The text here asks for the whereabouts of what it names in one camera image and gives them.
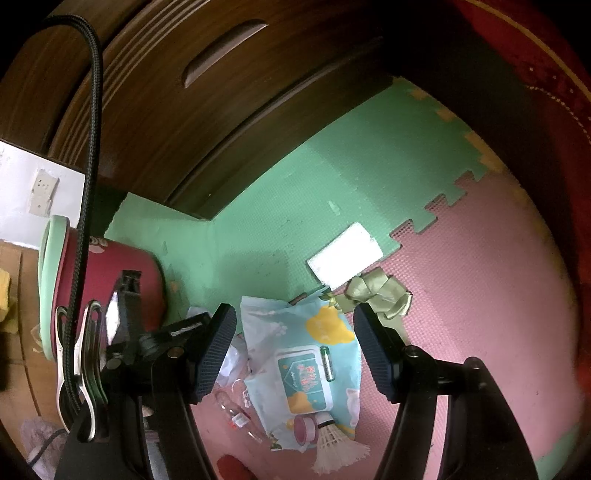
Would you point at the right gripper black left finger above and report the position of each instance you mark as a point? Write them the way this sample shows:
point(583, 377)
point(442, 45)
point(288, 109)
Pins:
point(182, 361)

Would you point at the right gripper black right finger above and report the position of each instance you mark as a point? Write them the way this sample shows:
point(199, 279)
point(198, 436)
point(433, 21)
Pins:
point(483, 439)

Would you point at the small clear vial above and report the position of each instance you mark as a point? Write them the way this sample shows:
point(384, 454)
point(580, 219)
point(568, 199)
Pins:
point(237, 418)

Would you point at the metal spring clamp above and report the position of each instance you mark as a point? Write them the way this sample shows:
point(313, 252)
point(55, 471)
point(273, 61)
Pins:
point(86, 369)

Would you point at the blue wet wipes pack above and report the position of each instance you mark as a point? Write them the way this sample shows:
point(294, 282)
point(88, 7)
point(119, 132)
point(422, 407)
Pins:
point(286, 377)

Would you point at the red bin green rim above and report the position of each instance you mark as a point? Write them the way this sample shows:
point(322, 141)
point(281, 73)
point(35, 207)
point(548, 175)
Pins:
point(105, 262)

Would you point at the green battery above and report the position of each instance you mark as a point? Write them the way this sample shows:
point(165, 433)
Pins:
point(327, 363)

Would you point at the white shuttlecock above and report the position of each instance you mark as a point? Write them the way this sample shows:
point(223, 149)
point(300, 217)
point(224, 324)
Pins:
point(335, 449)

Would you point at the grey fluffy rug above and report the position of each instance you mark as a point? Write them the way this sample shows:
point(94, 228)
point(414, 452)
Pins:
point(43, 442)

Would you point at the yellow cloth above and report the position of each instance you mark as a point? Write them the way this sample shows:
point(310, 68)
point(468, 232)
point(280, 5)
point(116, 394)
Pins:
point(8, 305)

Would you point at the dark wooden cabinet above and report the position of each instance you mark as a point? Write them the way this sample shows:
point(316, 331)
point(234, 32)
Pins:
point(200, 98)

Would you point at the red bedding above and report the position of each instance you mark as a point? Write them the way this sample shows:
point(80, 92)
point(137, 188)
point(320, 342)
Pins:
point(547, 65)

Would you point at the white wall socket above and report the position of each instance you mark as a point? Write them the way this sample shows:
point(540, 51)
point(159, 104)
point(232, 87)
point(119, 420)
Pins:
point(42, 193)

